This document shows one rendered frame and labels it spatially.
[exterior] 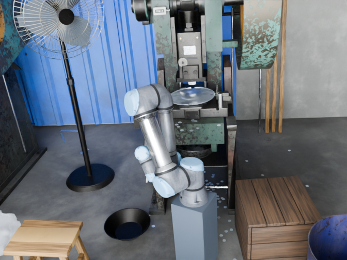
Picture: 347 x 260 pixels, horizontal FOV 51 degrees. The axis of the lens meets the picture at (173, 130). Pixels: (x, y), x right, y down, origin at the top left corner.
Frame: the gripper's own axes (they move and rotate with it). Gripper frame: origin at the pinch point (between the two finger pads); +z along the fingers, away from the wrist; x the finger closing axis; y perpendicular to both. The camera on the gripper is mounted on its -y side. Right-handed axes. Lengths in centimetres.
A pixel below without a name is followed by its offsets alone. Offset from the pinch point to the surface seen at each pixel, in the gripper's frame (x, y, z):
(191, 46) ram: 25, -61, -3
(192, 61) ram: 25, -53, 2
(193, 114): 24.7, -21.2, 9.3
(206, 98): 33.1, -30.3, 4.1
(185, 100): 20.5, -29.0, 2.8
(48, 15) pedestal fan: -63, -84, -6
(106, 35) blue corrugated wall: -60, -106, 108
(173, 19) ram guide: 16, -74, -14
